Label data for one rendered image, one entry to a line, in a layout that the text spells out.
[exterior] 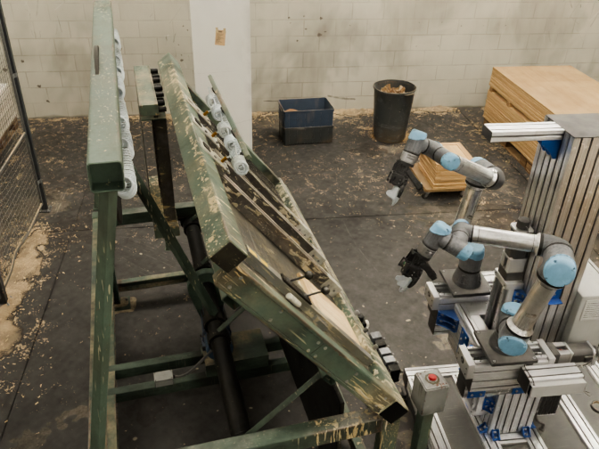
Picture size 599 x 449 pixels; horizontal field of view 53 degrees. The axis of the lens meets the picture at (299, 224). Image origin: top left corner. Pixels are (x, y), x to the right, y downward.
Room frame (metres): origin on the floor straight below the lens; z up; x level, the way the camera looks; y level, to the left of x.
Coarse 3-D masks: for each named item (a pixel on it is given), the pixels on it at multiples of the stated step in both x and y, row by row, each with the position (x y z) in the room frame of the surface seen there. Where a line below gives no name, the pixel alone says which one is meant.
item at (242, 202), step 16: (224, 160) 2.45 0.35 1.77; (224, 176) 2.42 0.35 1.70; (240, 192) 2.44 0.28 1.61; (240, 208) 2.44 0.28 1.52; (256, 208) 2.47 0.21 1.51; (256, 224) 2.46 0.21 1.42; (272, 224) 2.49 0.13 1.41; (272, 240) 2.49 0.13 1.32; (288, 240) 2.51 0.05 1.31; (288, 256) 2.51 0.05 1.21; (304, 256) 2.54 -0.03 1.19; (320, 272) 2.56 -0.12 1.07; (336, 288) 2.59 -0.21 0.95
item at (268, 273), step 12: (252, 264) 1.92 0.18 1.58; (264, 264) 1.94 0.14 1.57; (264, 276) 1.93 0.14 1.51; (276, 276) 1.95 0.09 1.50; (276, 288) 1.95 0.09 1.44; (288, 288) 1.96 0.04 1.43; (300, 300) 1.98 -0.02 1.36; (312, 312) 1.99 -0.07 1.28; (336, 324) 2.08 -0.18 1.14; (336, 336) 2.03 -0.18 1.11; (348, 336) 2.08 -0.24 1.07; (348, 348) 2.05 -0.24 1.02; (360, 348) 2.08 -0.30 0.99; (360, 360) 2.07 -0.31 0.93; (372, 360) 2.08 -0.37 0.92
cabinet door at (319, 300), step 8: (304, 280) 2.33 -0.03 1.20; (304, 288) 2.26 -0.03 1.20; (312, 288) 2.34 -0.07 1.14; (312, 296) 2.22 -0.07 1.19; (320, 296) 2.35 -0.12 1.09; (320, 304) 2.23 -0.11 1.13; (328, 304) 2.35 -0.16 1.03; (328, 312) 2.23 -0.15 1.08; (336, 312) 2.35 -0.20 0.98; (336, 320) 2.23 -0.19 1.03; (344, 320) 2.34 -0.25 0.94; (344, 328) 2.23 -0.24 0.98; (352, 336) 2.23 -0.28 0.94
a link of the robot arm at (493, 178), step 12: (432, 156) 2.50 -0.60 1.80; (444, 156) 2.44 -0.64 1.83; (456, 156) 2.43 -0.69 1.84; (456, 168) 2.45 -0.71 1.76; (468, 168) 2.48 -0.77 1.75; (480, 168) 2.52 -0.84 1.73; (492, 168) 2.60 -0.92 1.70; (480, 180) 2.53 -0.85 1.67; (492, 180) 2.55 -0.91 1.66; (504, 180) 2.59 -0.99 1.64
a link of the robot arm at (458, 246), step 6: (456, 234) 2.09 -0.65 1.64; (462, 234) 2.09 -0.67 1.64; (450, 240) 2.03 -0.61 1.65; (456, 240) 2.04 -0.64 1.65; (462, 240) 2.05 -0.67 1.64; (450, 246) 2.02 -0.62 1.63; (456, 246) 2.02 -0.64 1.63; (462, 246) 2.02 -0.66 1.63; (468, 246) 2.03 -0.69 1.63; (450, 252) 2.02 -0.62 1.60; (456, 252) 2.01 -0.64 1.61; (462, 252) 2.01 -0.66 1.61; (468, 252) 2.01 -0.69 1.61; (462, 258) 2.01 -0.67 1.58
